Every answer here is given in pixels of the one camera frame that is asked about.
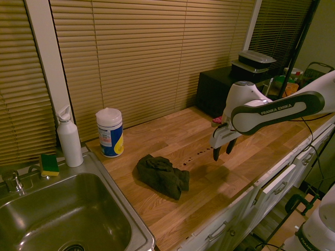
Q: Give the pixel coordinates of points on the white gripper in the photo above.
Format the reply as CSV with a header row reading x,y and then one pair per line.
x,y
222,137

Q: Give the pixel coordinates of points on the dark cloth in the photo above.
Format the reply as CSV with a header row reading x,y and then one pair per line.
x,y
159,175

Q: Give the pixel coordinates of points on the white robot base black band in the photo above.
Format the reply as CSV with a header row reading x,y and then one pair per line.
x,y
316,230

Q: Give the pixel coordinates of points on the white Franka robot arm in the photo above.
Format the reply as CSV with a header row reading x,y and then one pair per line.
x,y
274,109

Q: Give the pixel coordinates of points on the dark liquid spill drops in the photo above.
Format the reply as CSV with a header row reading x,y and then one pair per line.
x,y
184,164

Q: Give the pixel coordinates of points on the small pink item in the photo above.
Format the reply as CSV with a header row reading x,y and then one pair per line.
x,y
217,120

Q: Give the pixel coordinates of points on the black steel microwave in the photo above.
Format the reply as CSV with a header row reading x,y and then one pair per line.
x,y
212,91

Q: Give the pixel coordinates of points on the white open drawer front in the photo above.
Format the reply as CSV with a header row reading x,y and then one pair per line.
x,y
277,177

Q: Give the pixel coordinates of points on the white kitchen cabinet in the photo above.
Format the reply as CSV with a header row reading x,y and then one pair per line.
x,y
235,214

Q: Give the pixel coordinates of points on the round metal cabinet knob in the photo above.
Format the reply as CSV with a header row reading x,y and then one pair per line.
x,y
232,231

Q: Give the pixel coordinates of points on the black food container clear lid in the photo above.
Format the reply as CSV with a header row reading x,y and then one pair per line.
x,y
255,58
243,69

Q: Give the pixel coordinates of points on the orange box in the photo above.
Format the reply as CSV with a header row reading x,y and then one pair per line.
x,y
291,90

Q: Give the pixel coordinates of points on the black clamp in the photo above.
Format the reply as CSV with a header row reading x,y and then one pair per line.
x,y
301,201

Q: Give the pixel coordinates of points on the white plastic tub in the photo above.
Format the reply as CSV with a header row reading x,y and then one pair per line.
x,y
294,72

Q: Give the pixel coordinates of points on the disinfecting wipes canister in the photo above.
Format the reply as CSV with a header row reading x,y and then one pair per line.
x,y
110,136

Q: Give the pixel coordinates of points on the wide beige window blind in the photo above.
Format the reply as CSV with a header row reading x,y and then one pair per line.
x,y
157,52

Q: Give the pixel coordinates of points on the black tripod pole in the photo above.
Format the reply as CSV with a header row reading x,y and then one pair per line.
x,y
297,52

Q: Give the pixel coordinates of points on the dark shaded window blind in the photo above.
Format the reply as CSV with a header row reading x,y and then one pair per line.
x,y
277,31

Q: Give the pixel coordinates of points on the white water bottle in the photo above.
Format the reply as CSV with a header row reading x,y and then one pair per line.
x,y
69,141

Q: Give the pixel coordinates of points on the stainless steel sink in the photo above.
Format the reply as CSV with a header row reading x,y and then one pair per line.
x,y
65,209

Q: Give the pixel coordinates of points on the green yellow sponge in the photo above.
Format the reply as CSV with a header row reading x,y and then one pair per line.
x,y
49,164

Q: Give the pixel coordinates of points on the beige window blind by sink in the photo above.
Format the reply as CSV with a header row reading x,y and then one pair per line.
x,y
21,91

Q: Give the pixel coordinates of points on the narrow white window post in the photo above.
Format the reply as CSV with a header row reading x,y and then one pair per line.
x,y
252,26

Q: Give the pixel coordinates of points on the wide white window post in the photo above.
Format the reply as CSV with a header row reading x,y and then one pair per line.
x,y
44,52

